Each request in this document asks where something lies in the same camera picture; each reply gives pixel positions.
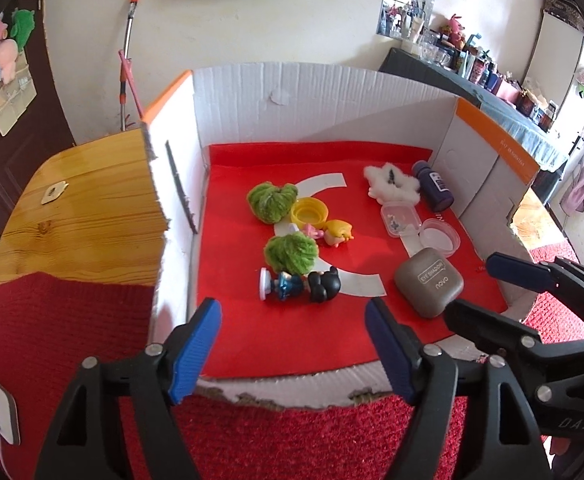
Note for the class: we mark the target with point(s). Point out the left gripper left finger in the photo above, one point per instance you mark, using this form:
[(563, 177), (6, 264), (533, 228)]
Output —
[(85, 439)]

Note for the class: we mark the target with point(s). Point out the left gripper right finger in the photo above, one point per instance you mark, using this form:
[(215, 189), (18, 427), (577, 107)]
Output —
[(500, 438)]

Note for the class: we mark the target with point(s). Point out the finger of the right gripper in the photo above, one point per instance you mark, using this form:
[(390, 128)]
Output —
[(492, 324), (562, 277)]

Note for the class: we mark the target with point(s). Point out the taupe eye shadow case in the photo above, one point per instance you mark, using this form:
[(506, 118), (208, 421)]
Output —
[(429, 282)]

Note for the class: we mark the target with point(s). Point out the clear pink round lid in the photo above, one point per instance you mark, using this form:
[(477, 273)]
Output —
[(440, 236)]

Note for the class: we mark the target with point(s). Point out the small clear plastic box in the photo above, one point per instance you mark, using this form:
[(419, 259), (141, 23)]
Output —
[(400, 219)]

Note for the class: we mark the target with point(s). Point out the black haired blue figurine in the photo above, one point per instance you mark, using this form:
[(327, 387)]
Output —
[(321, 286)]

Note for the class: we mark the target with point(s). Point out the blonde pink doll figurine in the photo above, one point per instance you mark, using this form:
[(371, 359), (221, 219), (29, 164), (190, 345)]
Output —
[(332, 232)]

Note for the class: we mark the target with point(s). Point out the large green yarn ball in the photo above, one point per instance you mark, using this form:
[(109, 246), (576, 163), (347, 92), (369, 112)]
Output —
[(291, 253)]

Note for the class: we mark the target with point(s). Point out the dark purple bottle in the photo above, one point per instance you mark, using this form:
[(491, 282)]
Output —
[(432, 186)]

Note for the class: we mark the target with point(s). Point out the white cotton fluff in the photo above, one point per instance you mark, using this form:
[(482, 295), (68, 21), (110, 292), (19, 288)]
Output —
[(388, 184)]

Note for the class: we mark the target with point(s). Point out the white wardrobe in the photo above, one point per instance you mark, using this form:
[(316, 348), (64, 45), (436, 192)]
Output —
[(555, 74)]

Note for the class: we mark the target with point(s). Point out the cluttered grey side table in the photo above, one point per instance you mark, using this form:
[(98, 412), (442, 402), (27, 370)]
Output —
[(429, 64)]

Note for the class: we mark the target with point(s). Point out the small metal table plate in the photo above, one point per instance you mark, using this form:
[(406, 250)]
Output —
[(53, 192)]

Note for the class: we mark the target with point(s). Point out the yellow plastic cap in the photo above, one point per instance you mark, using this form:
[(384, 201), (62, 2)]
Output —
[(309, 210)]

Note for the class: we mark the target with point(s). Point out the orange white cardboard box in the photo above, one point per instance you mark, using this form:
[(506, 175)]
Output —
[(218, 132)]

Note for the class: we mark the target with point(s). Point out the small green yarn ball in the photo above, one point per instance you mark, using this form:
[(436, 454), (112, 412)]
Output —
[(271, 203)]

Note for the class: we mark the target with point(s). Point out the beige hanging organizer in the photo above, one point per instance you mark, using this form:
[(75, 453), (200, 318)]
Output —
[(16, 96)]

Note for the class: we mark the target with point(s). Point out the pink green plush toys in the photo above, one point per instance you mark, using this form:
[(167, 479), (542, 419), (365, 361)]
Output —
[(13, 40)]

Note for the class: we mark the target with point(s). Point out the orange tipped mop pole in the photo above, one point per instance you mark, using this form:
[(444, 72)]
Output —
[(127, 80)]

